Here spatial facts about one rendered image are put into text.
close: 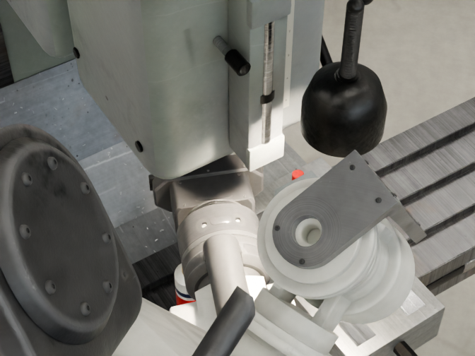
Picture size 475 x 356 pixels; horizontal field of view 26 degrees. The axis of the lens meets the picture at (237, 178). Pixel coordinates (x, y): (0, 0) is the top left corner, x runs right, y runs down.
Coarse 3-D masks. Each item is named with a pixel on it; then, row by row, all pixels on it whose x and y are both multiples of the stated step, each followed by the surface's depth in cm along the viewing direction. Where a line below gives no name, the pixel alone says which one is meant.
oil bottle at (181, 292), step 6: (180, 264) 133; (180, 270) 131; (180, 276) 131; (180, 282) 131; (180, 288) 131; (180, 294) 132; (186, 294) 132; (180, 300) 134; (186, 300) 133; (192, 300) 133
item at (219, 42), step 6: (216, 36) 90; (216, 42) 89; (222, 42) 89; (222, 48) 89; (228, 48) 89; (228, 54) 88; (234, 54) 88; (240, 54) 88; (228, 60) 88; (234, 60) 87; (240, 60) 87; (246, 60) 88; (234, 66) 87; (240, 66) 87; (246, 66) 87; (240, 72) 87; (246, 72) 88
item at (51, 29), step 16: (16, 0) 109; (32, 0) 103; (48, 0) 102; (64, 0) 103; (32, 16) 106; (48, 16) 104; (64, 16) 104; (32, 32) 109; (48, 32) 105; (64, 32) 106; (48, 48) 107; (64, 48) 107
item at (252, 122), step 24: (240, 0) 85; (264, 0) 84; (288, 0) 85; (240, 24) 87; (264, 24) 86; (240, 48) 89; (264, 48) 88; (264, 72) 90; (240, 96) 93; (264, 96) 92; (240, 120) 96; (264, 120) 95; (240, 144) 98; (264, 144) 98
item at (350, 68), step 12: (348, 0) 78; (360, 0) 78; (348, 12) 78; (360, 12) 78; (348, 24) 79; (360, 24) 79; (348, 36) 80; (360, 36) 81; (348, 48) 81; (348, 60) 82; (348, 72) 83
